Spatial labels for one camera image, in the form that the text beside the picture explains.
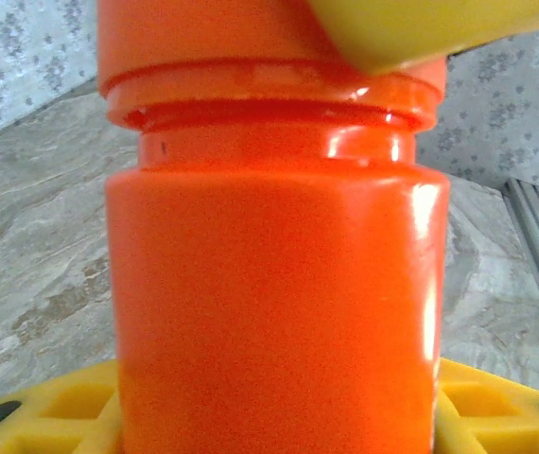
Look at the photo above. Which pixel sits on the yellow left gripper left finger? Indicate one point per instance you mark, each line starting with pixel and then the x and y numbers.
pixel 38 416

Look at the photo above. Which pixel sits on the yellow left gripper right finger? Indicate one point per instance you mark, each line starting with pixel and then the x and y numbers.
pixel 501 416

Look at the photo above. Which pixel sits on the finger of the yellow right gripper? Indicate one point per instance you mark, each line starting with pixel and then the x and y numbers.
pixel 421 33

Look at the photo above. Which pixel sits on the orange bottle cap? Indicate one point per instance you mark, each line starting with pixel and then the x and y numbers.
pixel 203 42

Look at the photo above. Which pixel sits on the orange pill bottle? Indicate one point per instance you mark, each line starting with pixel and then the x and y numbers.
pixel 274 284

